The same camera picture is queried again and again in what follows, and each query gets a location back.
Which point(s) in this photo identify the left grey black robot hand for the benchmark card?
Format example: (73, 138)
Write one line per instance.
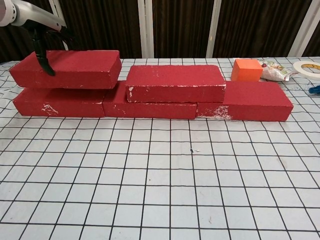
(37, 16)

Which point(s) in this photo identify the red brick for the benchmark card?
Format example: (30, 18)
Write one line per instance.
(150, 111)
(255, 100)
(75, 105)
(175, 77)
(82, 67)

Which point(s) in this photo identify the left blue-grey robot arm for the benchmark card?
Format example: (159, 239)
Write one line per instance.
(6, 12)

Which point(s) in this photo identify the dark brown curtain backdrop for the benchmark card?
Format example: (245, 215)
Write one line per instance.
(107, 27)

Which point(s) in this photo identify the orange foam cube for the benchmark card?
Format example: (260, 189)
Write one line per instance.
(246, 71)

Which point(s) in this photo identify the white black grid tablecloth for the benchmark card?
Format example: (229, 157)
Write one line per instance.
(160, 200)

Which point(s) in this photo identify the white printed snack bag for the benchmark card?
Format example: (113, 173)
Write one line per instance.
(272, 72)

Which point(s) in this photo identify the white tape roll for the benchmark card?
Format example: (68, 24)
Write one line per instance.
(296, 67)

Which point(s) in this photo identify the blue spray bottle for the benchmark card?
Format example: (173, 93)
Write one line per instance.
(315, 89)

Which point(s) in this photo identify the white screen frame post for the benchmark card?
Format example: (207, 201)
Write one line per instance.
(214, 27)
(54, 7)
(301, 37)
(142, 27)

